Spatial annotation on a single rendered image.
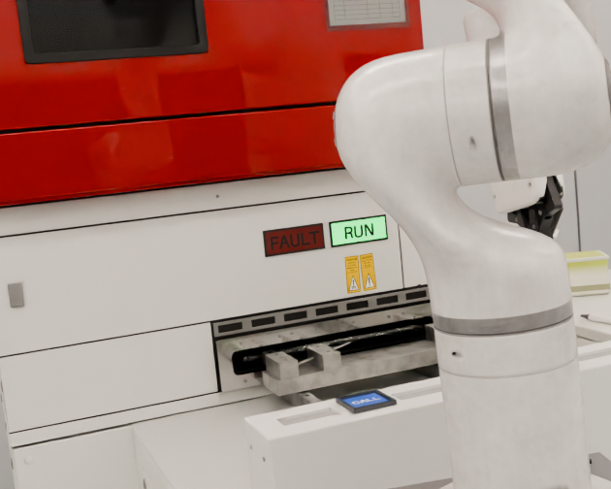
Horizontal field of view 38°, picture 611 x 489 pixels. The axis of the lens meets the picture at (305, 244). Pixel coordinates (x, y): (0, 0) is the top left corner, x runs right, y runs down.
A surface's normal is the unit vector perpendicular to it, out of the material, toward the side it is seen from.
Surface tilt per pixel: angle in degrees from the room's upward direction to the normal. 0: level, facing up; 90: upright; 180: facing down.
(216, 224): 90
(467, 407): 92
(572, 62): 71
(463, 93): 76
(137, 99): 90
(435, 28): 90
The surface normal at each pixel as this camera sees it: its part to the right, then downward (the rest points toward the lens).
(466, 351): -0.66, 0.18
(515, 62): -0.35, -0.40
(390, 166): -0.17, 0.15
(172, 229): 0.36, 0.07
